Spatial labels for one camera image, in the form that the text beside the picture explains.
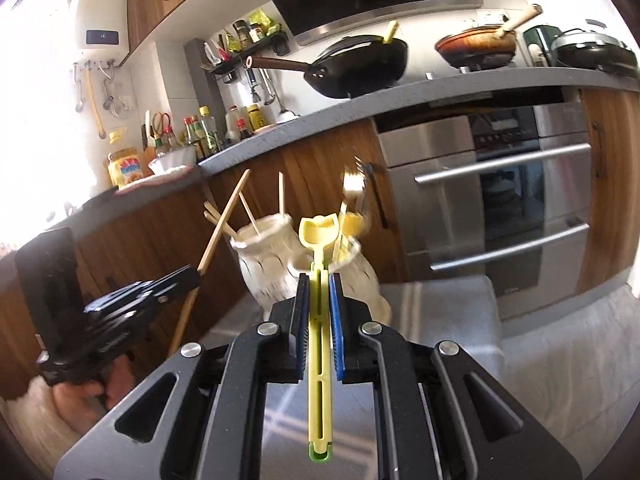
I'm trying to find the brown frying pan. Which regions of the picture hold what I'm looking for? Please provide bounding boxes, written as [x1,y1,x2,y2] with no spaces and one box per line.
[434,4,543,68]

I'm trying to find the wall spice shelf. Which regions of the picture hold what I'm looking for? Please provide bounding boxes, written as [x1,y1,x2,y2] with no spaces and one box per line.
[205,7,288,66]

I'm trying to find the yellow labelled jar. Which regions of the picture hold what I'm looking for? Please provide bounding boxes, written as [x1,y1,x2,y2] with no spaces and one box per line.
[107,147,142,189]

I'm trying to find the black wall shelf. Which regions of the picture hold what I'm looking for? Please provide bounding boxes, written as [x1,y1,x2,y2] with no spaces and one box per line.
[209,30,292,86]

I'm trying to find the white ceramic utensil holder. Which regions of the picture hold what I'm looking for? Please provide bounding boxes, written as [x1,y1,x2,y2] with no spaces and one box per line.
[230,212,391,323]

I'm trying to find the wooden kitchen cabinets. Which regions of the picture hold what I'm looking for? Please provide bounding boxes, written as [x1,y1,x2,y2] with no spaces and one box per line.
[0,85,640,396]

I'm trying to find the yellow plastic utensil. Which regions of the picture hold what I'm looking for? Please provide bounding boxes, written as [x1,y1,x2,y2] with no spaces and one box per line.
[298,214,342,462]
[342,211,374,239]

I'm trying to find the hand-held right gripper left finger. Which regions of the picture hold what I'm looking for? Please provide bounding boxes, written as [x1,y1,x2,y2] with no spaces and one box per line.
[52,274,311,480]

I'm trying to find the grey striped cloth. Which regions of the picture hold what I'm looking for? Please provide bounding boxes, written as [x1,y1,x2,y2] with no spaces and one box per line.
[200,277,506,480]

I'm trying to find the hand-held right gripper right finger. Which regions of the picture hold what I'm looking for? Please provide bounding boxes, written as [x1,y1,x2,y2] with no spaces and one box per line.
[327,271,583,480]

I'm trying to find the black lidded griddle pan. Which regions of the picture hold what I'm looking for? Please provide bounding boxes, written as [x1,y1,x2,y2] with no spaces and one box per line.
[550,20,639,79]

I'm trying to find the black wok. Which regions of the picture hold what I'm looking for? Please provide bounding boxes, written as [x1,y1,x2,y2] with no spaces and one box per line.
[245,34,410,100]

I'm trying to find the row of condiment bottles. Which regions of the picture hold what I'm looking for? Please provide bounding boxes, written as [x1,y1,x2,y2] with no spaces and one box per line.
[142,104,266,159]

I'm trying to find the gold fork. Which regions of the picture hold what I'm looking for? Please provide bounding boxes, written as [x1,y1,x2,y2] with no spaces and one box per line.
[339,170,367,221]

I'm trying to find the hanging metal whisk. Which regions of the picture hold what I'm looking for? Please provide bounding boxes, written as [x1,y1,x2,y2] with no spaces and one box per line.
[246,67,264,107]

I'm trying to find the stainless steel oven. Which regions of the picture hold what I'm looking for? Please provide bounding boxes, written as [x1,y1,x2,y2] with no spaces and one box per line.
[375,87,596,321]

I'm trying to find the person's left hand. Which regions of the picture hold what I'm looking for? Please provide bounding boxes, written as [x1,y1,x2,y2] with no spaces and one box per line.
[51,359,136,434]

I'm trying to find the hanging metal ladle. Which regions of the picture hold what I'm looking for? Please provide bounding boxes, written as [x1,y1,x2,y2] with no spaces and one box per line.
[262,67,302,124]

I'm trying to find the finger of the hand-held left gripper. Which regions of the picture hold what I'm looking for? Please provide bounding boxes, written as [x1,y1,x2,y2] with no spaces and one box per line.
[84,265,201,357]

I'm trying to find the white water heater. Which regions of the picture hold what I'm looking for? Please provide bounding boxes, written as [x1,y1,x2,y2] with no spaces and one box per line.
[74,0,132,54]

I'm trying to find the person's left forearm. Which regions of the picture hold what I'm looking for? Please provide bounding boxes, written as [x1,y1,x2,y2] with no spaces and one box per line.
[2,375,76,446]

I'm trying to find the white fluted bowl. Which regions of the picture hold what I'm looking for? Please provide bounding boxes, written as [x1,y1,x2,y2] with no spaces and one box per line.
[147,147,199,177]

